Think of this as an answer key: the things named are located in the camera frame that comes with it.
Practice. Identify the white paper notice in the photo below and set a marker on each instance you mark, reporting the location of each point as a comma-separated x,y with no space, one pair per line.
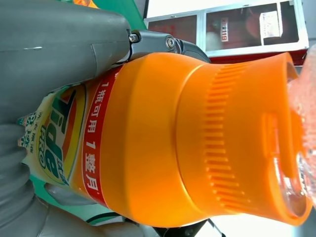
270,24

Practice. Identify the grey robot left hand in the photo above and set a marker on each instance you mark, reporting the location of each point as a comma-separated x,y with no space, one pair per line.
49,45

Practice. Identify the orange detergent bottle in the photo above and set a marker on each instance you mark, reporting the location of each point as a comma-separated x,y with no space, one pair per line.
153,140

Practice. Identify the glass door cabinet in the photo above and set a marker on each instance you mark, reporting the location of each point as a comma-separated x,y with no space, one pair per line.
202,49

